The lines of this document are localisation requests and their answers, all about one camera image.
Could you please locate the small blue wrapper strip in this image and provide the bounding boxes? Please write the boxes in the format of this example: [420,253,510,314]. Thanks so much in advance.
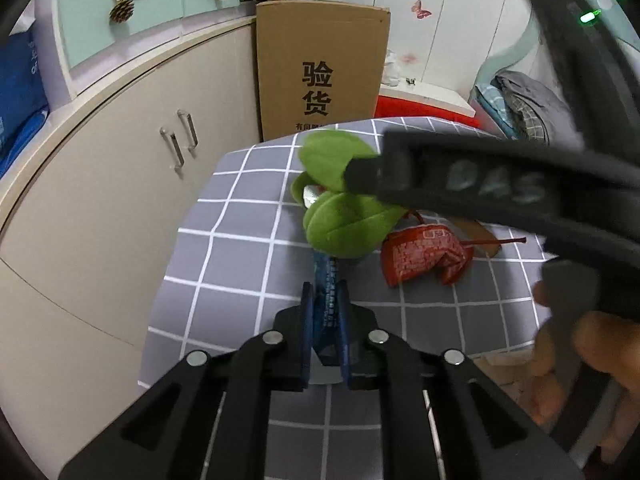
[312,252,338,363]

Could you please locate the red torn wrapper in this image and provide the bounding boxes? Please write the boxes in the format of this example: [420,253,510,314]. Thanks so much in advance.
[380,224,527,288]

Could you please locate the person's right hand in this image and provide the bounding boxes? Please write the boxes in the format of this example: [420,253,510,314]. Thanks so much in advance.
[520,311,639,464]

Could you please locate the grey folded duvet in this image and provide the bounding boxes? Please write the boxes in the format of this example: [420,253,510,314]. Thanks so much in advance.
[474,70,585,151]

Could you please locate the grey checkered tablecloth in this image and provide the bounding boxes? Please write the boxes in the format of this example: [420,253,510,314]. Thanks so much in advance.
[138,133,548,479]

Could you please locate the green leaves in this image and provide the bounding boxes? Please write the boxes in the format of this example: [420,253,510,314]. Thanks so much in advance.
[291,130,408,259]

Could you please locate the red storage bench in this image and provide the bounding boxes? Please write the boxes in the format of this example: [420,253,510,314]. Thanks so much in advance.
[374,96,480,128]

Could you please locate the brown cardboard box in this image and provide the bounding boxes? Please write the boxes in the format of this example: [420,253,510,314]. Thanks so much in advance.
[256,0,390,140]

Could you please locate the blue shopping bag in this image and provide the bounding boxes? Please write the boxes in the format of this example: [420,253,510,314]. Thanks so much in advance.
[0,30,50,177]

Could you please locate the teal drawer cabinet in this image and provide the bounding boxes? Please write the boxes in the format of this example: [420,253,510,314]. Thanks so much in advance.
[32,0,255,110]

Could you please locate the teal bunk bed frame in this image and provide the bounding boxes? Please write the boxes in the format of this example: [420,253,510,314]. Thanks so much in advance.
[473,0,639,98]

